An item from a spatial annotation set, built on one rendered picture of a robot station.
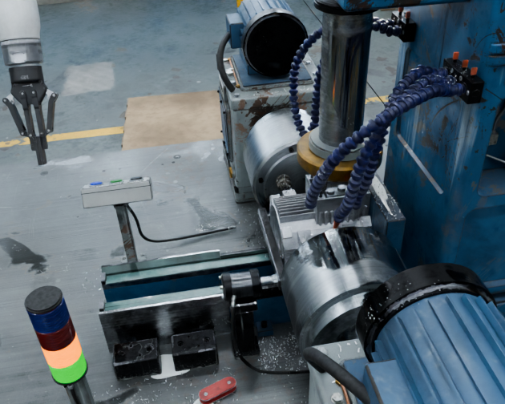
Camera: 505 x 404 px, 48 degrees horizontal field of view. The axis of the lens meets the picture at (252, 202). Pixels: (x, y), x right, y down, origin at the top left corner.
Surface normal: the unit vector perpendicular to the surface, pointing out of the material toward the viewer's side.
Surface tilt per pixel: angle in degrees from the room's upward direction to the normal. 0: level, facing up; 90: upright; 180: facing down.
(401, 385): 0
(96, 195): 64
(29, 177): 0
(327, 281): 32
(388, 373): 0
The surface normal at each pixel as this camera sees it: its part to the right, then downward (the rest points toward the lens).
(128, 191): 0.13, 0.18
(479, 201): 0.17, 0.58
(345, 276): -0.33, -0.72
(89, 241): -0.04, -0.80
